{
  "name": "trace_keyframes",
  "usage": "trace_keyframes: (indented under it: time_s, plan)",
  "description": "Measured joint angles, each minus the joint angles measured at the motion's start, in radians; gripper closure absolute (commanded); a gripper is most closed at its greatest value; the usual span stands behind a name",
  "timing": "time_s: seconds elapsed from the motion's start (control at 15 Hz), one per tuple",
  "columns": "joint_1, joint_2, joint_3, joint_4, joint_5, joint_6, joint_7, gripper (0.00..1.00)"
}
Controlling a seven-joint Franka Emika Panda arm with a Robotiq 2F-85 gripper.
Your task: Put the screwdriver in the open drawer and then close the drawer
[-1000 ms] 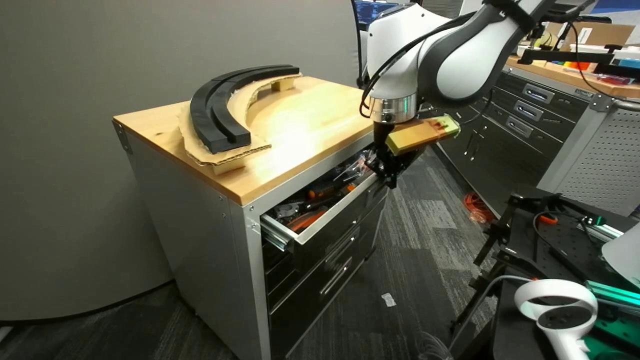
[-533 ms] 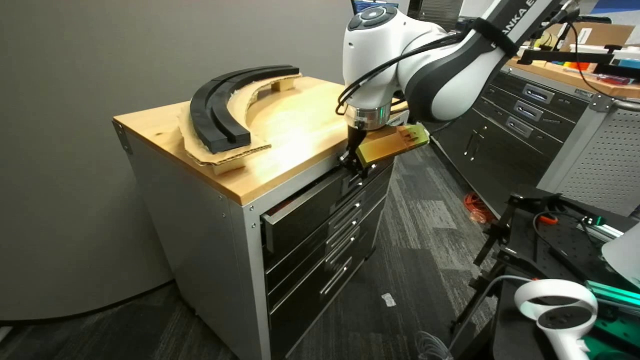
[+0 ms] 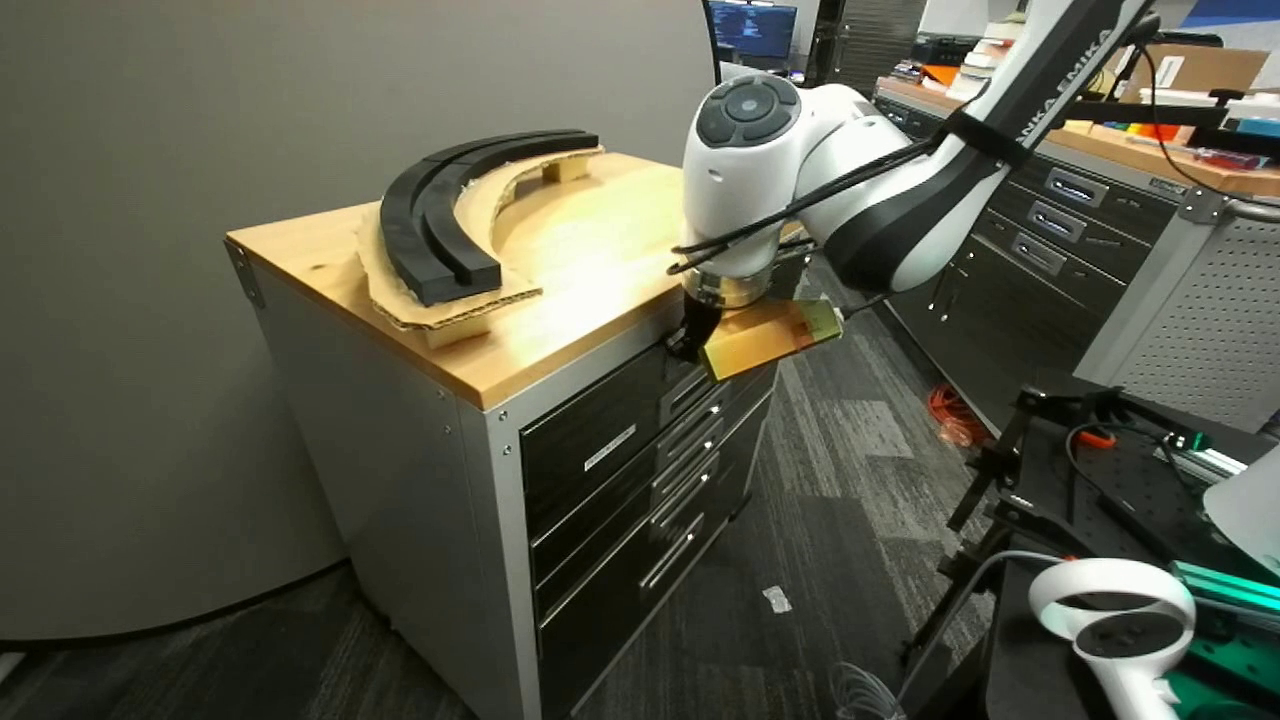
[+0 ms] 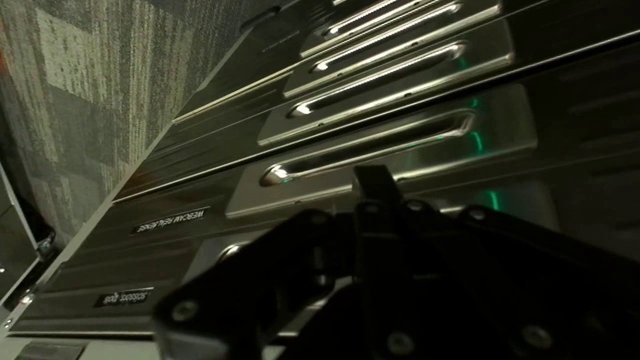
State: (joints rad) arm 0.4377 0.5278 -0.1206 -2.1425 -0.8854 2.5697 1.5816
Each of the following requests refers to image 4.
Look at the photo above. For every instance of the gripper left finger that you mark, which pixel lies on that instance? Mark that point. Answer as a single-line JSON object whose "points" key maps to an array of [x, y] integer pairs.
{"points": [[260, 280]]}

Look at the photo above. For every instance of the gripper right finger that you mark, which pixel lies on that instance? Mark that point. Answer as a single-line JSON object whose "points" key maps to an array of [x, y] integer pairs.
{"points": [[525, 280]]}

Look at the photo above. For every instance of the black drawer with webcam label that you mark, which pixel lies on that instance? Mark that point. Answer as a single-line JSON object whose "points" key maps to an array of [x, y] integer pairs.
{"points": [[175, 200]]}

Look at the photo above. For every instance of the black drawer with scissors label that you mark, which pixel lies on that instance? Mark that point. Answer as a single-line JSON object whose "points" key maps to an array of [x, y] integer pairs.
{"points": [[125, 270]]}

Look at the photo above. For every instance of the black metal drawer cabinet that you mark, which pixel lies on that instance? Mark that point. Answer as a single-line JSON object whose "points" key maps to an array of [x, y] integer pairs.
{"points": [[210, 150]]}

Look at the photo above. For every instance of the black label strip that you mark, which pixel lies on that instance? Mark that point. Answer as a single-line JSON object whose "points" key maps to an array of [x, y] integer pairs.
{"points": [[170, 220], [123, 297]]}

